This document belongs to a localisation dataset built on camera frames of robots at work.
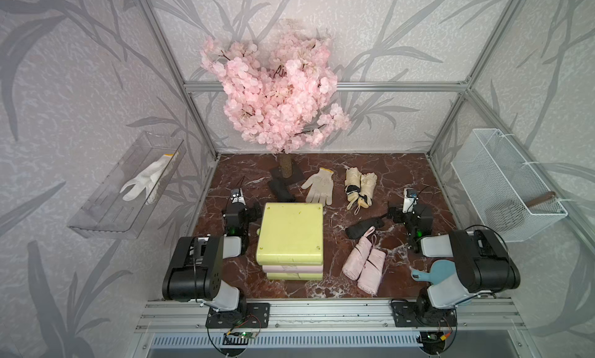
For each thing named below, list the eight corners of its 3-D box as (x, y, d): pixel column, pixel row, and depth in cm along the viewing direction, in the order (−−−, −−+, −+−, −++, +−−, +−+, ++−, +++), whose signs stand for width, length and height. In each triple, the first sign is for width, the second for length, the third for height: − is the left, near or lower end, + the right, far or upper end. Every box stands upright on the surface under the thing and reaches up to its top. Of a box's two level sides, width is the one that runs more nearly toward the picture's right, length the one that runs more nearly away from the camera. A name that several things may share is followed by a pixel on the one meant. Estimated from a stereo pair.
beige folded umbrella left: (346, 209, 102) (348, 203, 98) (343, 174, 115) (344, 167, 111) (363, 209, 102) (365, 203, 98) (357, 174, 115) (359, 167, 111)
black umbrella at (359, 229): (351, 243, 91) (353, 237, 87) (345, 232, 94) (347, 226, 90) (383, 228, 95) (387, 222, 91) (377, 219, 98) (379, 212, 94)
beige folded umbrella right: (354, 214, 100) (356, 207, 96) (360, 177, 113) (362, 170, 109) (371, 218, 98) (374, 211, 94) (375, 180, 112) (378, 173, 108)
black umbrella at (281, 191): (283, 209, 101) (282, 204, 98) (269, 186, 109) (268, 181, 106) (295, 203, 103) (295, 198, 100) (280, 181, 111) (280, 176, 108)
